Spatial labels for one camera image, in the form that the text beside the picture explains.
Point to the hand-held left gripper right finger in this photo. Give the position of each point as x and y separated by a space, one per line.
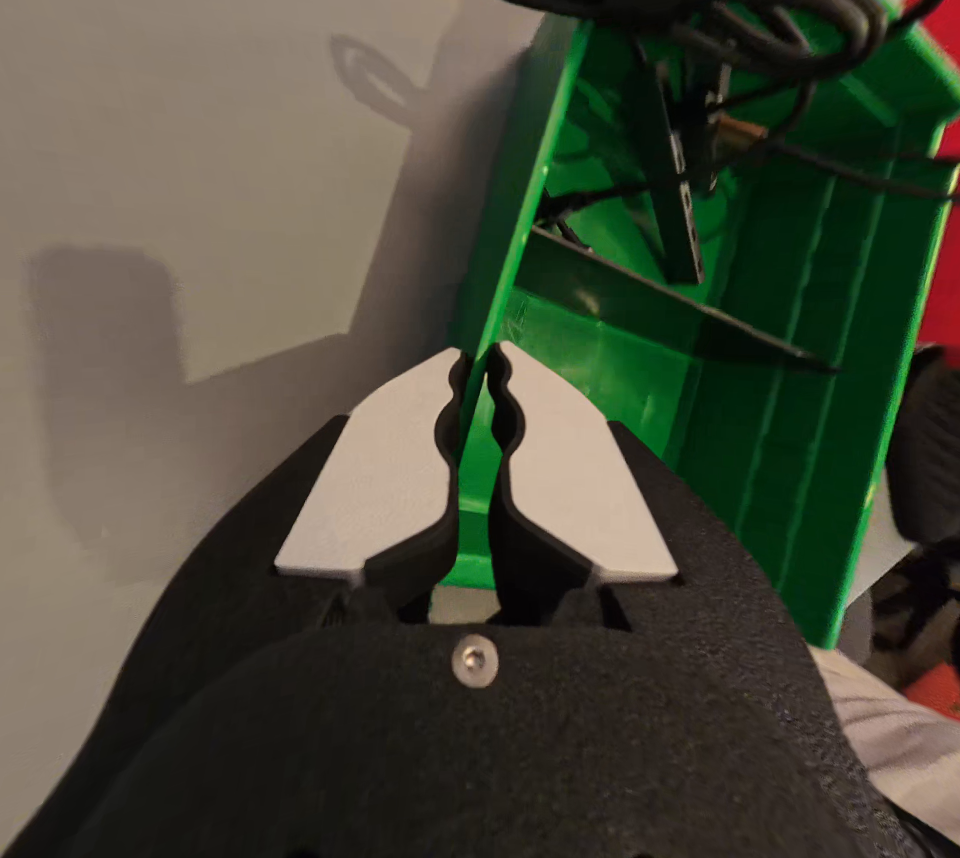
585 490

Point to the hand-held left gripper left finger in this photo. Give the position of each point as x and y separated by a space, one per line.
375 483

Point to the green plastic bin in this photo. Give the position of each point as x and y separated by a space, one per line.
810 385

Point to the red plastic bin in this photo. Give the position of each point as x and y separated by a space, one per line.
946 258

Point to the slim silver usb hub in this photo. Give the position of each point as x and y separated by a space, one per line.
686 220

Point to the black round object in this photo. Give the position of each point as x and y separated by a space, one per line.
930 445

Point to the person's grey shirt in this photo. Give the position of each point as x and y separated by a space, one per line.
885 738

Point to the small red object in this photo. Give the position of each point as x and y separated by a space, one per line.
934 689

